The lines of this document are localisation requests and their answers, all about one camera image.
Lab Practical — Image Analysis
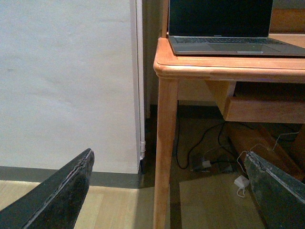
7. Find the wooden keyboard tray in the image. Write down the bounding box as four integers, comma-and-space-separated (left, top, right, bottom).
223, 82, 305, 124

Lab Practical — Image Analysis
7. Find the grey power strip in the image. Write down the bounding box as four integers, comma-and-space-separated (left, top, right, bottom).
191, 156, 233, 173

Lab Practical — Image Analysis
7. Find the grey laptop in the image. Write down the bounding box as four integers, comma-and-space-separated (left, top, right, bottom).
168, 0, 305, 57

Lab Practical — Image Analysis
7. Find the white pipe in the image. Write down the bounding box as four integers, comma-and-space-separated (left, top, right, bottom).
135, 0, 146, 162

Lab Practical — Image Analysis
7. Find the white power adapter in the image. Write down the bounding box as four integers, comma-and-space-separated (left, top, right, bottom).
234, 176, 250, 189

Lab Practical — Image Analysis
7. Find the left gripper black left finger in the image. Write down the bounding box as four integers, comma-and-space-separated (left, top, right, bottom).
0, 148, 94, 229

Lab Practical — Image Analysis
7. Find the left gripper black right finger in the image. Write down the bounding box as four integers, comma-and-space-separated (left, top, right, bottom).
244, 151, 305, 229

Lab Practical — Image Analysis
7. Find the wooden desk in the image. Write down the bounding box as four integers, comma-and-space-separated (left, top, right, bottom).
153, 0, 305, 229

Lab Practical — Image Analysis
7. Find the white cable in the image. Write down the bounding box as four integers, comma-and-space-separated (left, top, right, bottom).
202, 130, 301, 198

